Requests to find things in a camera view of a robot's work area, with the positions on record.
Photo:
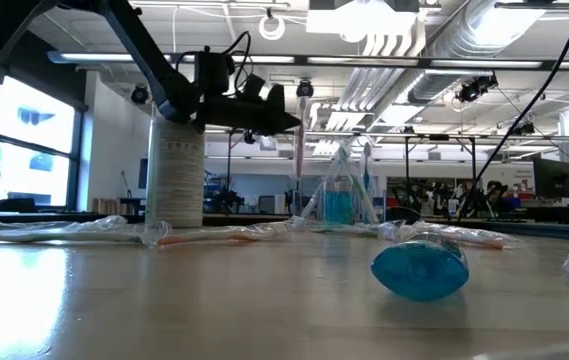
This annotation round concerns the low wooden shelf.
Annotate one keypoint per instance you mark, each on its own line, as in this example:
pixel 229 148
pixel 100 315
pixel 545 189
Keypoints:
pixel 116 206

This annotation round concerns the white ceiling light panel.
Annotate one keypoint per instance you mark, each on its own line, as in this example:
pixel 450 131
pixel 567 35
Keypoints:
pixel 359 22

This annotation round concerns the black ceiling dome camera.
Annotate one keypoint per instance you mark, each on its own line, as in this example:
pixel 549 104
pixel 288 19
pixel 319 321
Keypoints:
pixel 139 94
pixel 305 90

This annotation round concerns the white wipes canister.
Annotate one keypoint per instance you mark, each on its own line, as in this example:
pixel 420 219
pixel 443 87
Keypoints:
pixel 176 175

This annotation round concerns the large window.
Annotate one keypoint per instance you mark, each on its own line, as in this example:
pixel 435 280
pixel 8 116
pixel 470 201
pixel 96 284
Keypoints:
pixel 29 170

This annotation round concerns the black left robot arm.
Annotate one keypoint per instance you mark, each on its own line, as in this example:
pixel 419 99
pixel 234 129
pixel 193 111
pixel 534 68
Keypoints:
pixel 154 65

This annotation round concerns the blue toothpaste tube front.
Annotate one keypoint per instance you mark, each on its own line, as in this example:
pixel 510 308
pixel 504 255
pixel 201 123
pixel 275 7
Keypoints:
pixel 419 270

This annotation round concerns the black ceiling camera cluster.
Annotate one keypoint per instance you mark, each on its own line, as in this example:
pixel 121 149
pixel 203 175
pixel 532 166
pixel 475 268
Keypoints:
pixel 474 87

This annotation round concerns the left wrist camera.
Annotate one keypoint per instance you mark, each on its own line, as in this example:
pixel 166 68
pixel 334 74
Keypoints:
pixel 214 72

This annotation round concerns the blue mouthwash bottle white cap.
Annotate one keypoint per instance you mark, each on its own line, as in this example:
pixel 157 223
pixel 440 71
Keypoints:
pixel 346 207
pixel 331 207

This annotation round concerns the clear acrylic organizer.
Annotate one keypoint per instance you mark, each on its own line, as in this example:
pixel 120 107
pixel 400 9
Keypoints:
pixel 316 212

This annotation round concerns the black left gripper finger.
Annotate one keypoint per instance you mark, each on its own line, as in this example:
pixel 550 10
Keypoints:
pixel 276 107
pixel 259 127

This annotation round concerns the clear cup with toothbrushes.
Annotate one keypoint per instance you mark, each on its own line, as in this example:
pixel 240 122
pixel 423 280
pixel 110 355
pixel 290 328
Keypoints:
pixel 264 133

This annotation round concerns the black computer monitor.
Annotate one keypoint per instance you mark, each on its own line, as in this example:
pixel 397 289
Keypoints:
pixel 554 177

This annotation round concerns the black aluminium table frame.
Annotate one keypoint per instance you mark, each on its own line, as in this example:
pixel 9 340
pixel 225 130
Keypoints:
pixel 64 218

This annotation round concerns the pink toothbrush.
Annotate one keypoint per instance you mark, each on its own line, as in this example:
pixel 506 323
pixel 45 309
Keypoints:
pixel 301 150

